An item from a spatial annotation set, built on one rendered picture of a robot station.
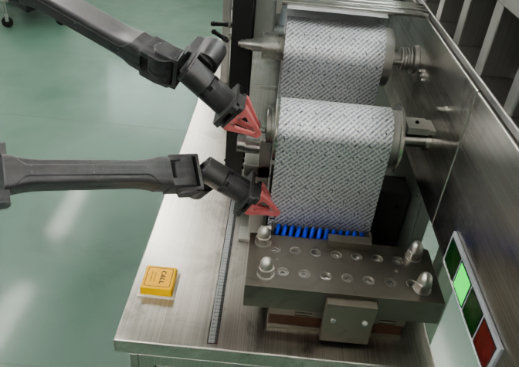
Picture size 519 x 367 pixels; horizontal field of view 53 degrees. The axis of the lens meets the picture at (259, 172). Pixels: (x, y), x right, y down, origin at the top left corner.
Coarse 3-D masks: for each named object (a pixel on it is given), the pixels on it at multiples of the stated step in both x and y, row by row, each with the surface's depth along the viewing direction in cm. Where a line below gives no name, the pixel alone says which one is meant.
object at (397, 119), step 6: (276, 102) 108; (276, 108) 107; (276, 114) 106; (396, 114) 108; (396, 120) 107; (396, 126) 106; (396, 132) 106; (396, 138) 106; (396, 144) 106; (396, 150) 107; (390, 156) 108; (390, 162) 110
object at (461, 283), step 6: (462, 264) 86; (462, 270) 86; (456, 276) 88; (462, 276) 85; (456, 282) 87; (462, 282) 85; (468, 282) 83; (456, 288) 87; (462, 288) 85; (468, 288) 82; (462, 294) 85; (462, 300) 84
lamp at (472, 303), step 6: (468, 300) 82; (474, 300) 80; (468, 306) 82; (474, 306) 80; (468, 312) 82; (474, 312) 79; (480, 312) 77; (468, 318) 81; (474, 318) 79; (468, 324) 81; (474, 324) 79
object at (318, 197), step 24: (288, 168) 110; (312, 168) 110; (336, 168) 110; (288, 192) 114; (312, 192) 113; (336, 192) 113; (360, 192) 113; (288, 216) 117; (312, 216) 117; (336, 216) 117; (360, 216) 116
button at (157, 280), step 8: (152, 272) 118; (160, 272) 118; (168, 272) 118; (176, 272) 119; (144, 280) 115; (152, 280) 115; (160, 280) 116; (168, 280) 116; (144, 288) 114; (152, 288) 114; (160, 288) 114; (168, 288) 114; (168, 296) 115
